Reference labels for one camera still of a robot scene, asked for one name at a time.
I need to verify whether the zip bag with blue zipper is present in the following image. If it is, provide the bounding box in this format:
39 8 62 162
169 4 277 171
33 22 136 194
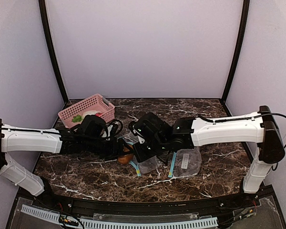
121 132 162 177

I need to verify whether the pink perforated plastic basket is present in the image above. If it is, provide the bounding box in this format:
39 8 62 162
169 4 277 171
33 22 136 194
58 94 115 128

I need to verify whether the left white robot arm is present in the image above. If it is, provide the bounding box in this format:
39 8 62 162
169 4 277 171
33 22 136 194
0 116 122 197

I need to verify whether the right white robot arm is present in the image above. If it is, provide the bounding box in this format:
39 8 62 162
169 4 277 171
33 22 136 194
129 105 286 194

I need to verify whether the white toy bun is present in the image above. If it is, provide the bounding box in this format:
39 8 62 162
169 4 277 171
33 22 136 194
82 110 101 118

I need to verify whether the green toy lettuce leaf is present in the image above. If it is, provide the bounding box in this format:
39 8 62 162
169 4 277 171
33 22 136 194
71 114 83 123

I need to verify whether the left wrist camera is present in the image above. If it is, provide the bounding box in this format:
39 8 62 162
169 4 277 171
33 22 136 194
102 119 123 140

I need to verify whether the white slotted cable duct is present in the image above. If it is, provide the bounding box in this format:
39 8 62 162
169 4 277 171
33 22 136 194
20 204 218 229

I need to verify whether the black front table rail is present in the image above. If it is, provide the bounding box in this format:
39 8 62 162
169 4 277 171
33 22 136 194
42 193 260 217

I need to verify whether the left black frame post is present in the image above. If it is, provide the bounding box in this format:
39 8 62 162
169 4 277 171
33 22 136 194
38 0 69 104

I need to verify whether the black frame post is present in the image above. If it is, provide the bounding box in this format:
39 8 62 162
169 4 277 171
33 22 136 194
38 0 69 104
221 0 250 104

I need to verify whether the right black frame post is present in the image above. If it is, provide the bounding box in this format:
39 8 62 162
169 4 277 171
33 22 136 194
221 0 250 104

